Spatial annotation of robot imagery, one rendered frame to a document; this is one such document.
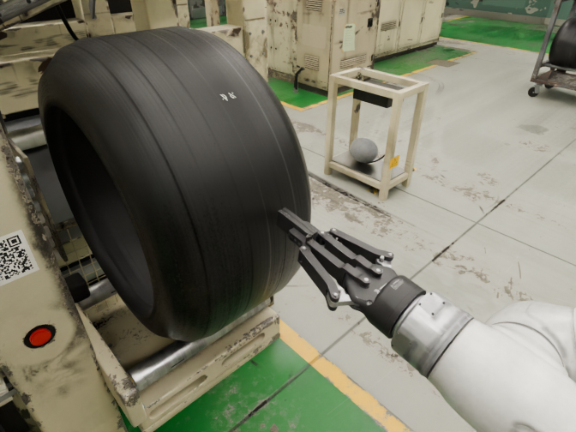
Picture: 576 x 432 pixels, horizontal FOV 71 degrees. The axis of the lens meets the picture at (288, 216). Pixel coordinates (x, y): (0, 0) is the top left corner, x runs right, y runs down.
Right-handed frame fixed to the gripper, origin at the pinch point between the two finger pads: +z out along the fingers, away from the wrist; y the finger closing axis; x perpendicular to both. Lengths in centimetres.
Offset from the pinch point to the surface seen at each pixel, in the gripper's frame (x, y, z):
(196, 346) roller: 34.9, 11.4, 12.0
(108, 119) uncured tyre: -13.2, 16.6, 21.0
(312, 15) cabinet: 79, -339, 315
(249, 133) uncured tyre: -10.6, 0.1, 11.6
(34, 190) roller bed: 22, 22, 63
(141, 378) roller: 34.3, 23.2, 12.6
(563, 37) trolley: 67, -522, 102
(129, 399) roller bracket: 31.3, 26.9, 8.7
